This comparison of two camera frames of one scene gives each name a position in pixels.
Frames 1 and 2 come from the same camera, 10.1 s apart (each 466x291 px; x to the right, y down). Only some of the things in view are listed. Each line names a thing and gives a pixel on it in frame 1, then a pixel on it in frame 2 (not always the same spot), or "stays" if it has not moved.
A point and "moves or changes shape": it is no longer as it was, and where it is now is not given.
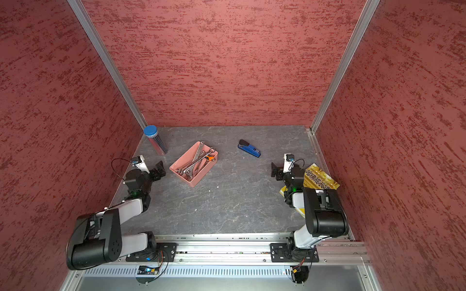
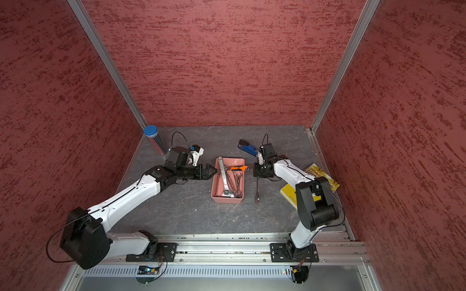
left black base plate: (164, 251) stays
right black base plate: (284, 253) stays
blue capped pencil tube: (151, 133) stays
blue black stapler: (246, 146) stays
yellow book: (315, 177) stays
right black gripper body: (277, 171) -> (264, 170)
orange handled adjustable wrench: (189, 171) -> (241, 168)
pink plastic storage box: (189, 157) moves or changes shape
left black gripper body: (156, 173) -> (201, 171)
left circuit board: (145, 270) stays
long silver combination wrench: (193, 158) moves or changes shape
